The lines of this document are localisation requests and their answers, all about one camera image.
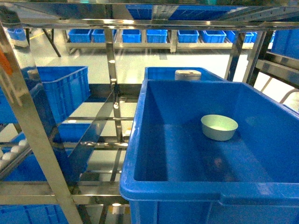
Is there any blue bin neighbouring rack upper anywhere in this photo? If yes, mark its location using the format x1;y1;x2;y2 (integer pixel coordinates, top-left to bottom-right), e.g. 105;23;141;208
21;66;91;124

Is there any stainless steel shelf rack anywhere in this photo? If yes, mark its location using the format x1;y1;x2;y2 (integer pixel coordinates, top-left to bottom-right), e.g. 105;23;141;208
0;0;299;224

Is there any white round container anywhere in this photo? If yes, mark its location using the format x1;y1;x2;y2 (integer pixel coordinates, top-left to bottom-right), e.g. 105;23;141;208
175;70;202;81

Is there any light green plastic bowl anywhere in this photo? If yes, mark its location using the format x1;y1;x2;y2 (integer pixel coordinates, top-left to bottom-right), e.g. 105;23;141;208
200;114;238;141

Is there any blue bin behind big bin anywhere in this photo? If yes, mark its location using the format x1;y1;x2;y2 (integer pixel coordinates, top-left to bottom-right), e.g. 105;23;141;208
144;67;226;81

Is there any blue bin centre upper shelf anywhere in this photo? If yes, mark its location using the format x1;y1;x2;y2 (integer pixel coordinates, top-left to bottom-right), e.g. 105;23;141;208
120;80;299;224

